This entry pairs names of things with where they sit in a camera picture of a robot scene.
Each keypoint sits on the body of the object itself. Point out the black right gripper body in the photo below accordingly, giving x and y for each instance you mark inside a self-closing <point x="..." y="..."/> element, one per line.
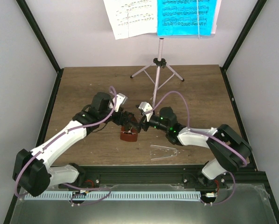
<point x="158" y="126"/>

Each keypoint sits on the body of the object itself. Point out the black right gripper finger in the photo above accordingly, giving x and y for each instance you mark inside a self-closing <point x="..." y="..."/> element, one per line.
<point x="143" y="119"/>
<point x="142" y="126"/>

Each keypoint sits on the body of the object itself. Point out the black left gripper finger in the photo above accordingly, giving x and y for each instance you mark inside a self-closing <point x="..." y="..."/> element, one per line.
<point x="130" y="117"/>
<point x="135" y="126"/>

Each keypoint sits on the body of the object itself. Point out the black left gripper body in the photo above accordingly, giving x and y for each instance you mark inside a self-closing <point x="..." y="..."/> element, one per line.
<point x="118" y="121"/>

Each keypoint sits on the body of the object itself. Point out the red wooden metronome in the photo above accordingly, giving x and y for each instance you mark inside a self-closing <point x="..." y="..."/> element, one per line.
<point x="127" y="135"/>

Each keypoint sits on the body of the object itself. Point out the clear plastic metronome cover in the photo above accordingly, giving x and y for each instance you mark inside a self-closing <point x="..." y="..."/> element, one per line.
<point x="161" y="152"/>

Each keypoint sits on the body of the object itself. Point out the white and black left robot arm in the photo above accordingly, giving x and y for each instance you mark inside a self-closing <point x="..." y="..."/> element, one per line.
<point x="33" y="169"/>

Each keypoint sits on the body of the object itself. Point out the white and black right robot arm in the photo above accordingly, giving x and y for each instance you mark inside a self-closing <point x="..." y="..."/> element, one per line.
<point x="229" y="149"/>

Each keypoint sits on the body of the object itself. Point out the lilac music stand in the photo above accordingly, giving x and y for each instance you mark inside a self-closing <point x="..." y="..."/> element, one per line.
<point x="160" y="63"/>

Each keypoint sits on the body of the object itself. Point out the white sheet music page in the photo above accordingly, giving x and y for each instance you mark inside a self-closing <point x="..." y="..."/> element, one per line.
<point x="129" y="18"/>

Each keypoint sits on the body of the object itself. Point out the blue sheet music page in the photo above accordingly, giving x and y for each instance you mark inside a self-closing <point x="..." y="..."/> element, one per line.
<point x="187" y="17"/>

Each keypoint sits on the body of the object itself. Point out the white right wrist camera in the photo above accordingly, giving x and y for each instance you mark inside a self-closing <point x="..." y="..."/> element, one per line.
<point x="145" y="108"/>

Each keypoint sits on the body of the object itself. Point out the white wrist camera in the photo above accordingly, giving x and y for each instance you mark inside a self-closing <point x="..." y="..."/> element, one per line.
<point x="145" y="108"/>
<point x="118" y="101"/>

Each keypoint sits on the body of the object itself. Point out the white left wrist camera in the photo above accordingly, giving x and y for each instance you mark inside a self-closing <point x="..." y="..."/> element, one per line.
<point x="118" y="101"/>

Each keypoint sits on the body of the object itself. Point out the light blue slotted cable duct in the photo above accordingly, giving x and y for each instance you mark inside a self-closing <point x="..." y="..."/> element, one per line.
<point x="119" y="196"/>

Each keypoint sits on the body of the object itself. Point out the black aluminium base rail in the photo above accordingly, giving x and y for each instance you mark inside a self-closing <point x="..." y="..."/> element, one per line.
<point x="188" y="176"/>

